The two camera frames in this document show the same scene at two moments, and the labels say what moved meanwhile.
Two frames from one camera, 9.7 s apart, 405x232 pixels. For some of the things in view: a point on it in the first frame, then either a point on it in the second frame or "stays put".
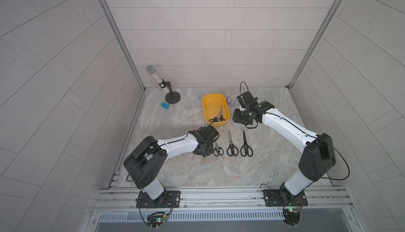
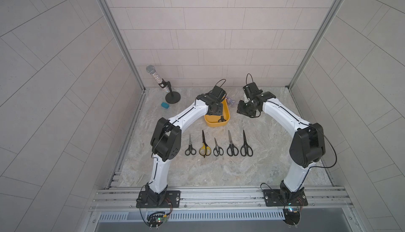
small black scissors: (218, 150) stays put
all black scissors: (246, 150) stays put
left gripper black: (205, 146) → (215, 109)
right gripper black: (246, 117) → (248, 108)
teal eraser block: (165, 105) stays put
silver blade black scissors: (232, 150) stays put
